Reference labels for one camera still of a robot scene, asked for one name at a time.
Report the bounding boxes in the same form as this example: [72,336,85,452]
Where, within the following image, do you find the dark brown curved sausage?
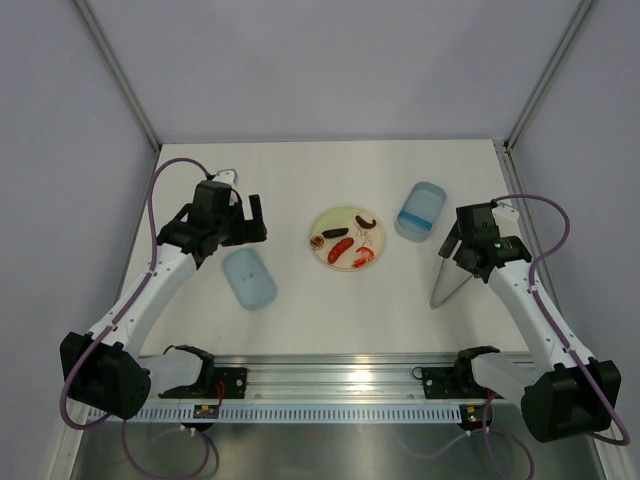
[355,215,377,230]

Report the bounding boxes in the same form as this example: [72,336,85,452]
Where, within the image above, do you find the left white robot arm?
[60,179,267,420]

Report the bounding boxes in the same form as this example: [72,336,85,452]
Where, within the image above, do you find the red sausage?
[327,237,354,265]

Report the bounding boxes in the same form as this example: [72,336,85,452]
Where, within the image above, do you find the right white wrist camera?
[492,202,521,237]

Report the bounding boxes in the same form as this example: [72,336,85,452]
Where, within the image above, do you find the metal food tongs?
[429,234,472,310]

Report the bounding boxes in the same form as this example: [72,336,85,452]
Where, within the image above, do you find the blue lunch box lid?
[222,248,277,311]

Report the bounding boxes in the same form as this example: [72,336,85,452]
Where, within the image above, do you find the aluminium frame post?
[504,0,598,154]
[71,0,162,155]

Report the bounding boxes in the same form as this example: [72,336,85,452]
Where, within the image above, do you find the left aluminium frame post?
[71,0,162,155]

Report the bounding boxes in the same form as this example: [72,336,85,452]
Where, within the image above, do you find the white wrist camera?
[207,168,239,188]
[492,202,521,237]

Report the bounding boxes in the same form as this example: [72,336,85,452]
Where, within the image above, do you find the right aluminium frame post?
[504,0,598,154]

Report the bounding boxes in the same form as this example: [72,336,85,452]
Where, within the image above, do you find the aluminium mounting rail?
[216,353,457,404]

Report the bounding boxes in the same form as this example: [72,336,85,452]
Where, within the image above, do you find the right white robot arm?
[438,199,621,443]

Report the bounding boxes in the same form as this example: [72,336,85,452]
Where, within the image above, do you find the round cream plate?
[307,205,386,272]

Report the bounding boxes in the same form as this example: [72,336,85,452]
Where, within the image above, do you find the small round red food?
[309,235,325,249]

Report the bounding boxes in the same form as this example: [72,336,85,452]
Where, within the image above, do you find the white slotted cable duct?
[87,403,466,425]

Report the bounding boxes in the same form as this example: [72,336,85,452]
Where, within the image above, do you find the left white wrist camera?
[207,168,239,188]

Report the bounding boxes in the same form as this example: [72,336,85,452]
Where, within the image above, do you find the blue lunch box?
[394,181,447,243]

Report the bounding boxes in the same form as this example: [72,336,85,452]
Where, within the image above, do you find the red shrimp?
[351,246,375,269]

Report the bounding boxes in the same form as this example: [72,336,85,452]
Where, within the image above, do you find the black sea cucumber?
[322,228,349,239]

